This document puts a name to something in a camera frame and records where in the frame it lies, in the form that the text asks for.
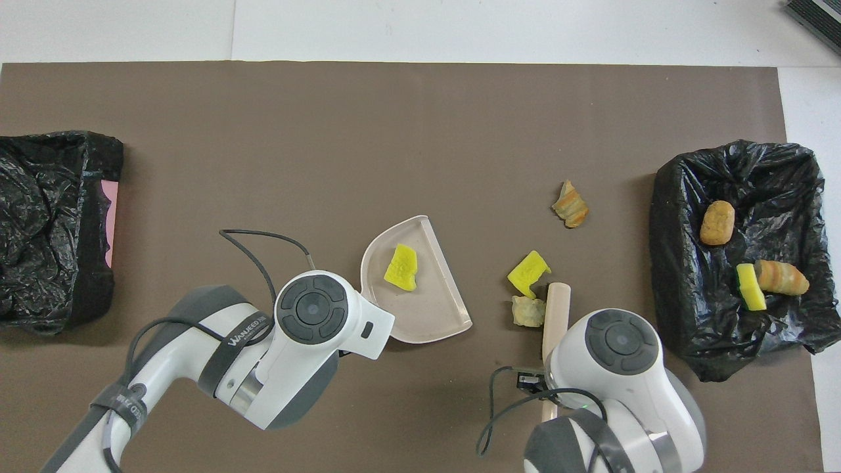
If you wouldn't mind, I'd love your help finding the striped croissant piece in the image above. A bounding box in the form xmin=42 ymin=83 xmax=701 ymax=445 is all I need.
xmin=512 ymin=296 xmax=547 ymax=328
xmin=754 ymin=259 xmax=811 ymax=296

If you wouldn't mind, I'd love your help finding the beige hand brush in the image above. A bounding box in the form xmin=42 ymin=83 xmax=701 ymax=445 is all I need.
xmin=541 ymin=282 xmax=572 ymax=421

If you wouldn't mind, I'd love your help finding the notched yellow sponge piece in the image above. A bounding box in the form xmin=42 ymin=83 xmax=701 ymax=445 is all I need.
xmin=507 ymin=250 xmax=553 ymax=300

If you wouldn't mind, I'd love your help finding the beige plastic dustpan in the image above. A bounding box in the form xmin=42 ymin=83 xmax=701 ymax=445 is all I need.
xmin=360 ymin=215 xmax=473 ymax=344

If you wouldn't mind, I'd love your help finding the pale torn pastry piece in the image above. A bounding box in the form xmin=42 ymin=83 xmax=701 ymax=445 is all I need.
xmin=551 ymin=179 xmax=590 ymax=229

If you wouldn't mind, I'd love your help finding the yellow green-edged sponge piece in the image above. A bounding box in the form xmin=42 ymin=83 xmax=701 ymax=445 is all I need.
xmin=736 ymin=263 xmax=768 ymax=311

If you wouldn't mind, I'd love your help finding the brown fried nugget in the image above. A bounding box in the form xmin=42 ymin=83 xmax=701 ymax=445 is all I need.
xmin=700 ymin=200 xmax=737 ymax=246

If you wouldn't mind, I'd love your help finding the black plastic bin bag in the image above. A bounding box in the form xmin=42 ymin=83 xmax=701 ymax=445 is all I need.
xmin=0 ymin=130 xmax=124 ymax=336
xmin=649 ymin=139 xmax=841 ymax=383

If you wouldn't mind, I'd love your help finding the pink bin box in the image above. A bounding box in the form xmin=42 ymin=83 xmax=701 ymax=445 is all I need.
xmin=102 ymin=181 xmax=119 ymax=268

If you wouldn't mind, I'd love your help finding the brown paper table mat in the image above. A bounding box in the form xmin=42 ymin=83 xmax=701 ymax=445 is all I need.
xmin=0 ymin=61 xmax=825 ymax=473

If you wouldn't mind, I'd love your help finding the dark ridged device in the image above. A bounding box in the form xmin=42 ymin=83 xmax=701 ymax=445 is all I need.
xmin=785 ymin=0 xmax=841 ymax=56

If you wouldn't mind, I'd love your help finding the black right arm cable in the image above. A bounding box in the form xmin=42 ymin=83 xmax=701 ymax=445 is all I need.
xmin=476 ymin=365 xmax=608 ymax=457

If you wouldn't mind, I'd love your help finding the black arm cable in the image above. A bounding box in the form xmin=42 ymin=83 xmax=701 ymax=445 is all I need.
xmin=476 ymin=365 xmax=608 ymax=457
xmin=99 ymin=229 xmax=316 ymax=473

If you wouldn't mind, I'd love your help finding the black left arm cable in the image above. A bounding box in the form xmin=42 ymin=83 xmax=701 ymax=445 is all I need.
xmin=99 ymin=229 xmax=316 ymax=473

